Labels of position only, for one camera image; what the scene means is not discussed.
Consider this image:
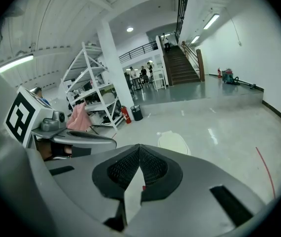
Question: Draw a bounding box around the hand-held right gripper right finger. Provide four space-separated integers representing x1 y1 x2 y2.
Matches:
127 143 267 237

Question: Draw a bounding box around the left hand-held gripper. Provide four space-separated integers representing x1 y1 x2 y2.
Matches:
4 85 118 155

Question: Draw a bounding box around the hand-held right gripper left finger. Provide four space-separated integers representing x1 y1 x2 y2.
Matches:
27 143 141 233

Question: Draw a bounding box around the white plastic container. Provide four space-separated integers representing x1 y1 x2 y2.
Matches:
157 130 192 156

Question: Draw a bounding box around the person's left hand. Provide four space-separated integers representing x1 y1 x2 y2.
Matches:
36 140 73 161

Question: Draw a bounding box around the pink cloth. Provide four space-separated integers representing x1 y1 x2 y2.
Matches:
66 102 92 132

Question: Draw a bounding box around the black mesh waste bin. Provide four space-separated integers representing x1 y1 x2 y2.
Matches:
130 104 144 122

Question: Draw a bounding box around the white metal shelf rack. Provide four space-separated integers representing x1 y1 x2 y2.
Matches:
61 41 127 132

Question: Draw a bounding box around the black table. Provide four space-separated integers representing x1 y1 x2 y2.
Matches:
130 76 144 91

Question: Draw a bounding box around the black balcony railing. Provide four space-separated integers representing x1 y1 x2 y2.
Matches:
118 41 159 64

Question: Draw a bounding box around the teal vacuum cleaner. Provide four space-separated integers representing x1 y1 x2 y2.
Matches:
221 68 240 85

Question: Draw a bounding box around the brown wooden staircase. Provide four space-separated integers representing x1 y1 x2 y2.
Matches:
156 41 206 86

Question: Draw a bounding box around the tall black metal grille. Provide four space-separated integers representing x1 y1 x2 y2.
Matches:
175 0 189 43

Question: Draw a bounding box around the black vacuum hose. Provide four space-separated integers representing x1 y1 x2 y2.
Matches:
233 76 257 90

